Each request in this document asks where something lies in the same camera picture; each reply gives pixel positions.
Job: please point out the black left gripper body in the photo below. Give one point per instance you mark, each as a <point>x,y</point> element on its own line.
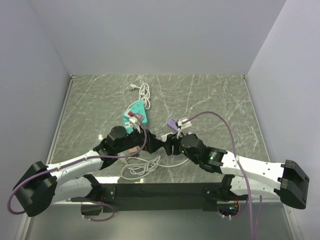
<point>135,139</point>

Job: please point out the teal rectangular power strip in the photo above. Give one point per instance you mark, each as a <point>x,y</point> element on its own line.
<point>128,125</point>

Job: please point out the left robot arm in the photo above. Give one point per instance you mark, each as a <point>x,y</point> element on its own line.
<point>43,185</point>

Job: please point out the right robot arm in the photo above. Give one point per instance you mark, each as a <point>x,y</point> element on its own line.
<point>245,176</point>

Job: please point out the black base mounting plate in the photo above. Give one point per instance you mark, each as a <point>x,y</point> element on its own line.
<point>163,196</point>

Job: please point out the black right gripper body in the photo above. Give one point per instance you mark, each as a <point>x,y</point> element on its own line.
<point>176,141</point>

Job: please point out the teal triangular power strip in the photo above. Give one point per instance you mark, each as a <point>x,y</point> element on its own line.
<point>138,109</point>

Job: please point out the brown cube charger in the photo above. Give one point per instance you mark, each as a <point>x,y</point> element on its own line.
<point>134,151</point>

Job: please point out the white square charger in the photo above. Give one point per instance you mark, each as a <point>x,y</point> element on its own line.
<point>165,137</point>

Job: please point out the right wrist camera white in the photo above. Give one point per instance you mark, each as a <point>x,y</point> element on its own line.
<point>183,123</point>

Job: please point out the aluminium left edge rail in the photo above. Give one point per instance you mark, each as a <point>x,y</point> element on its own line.
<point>59,123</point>

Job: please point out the purple power strip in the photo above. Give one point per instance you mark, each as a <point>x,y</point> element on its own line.
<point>176,125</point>

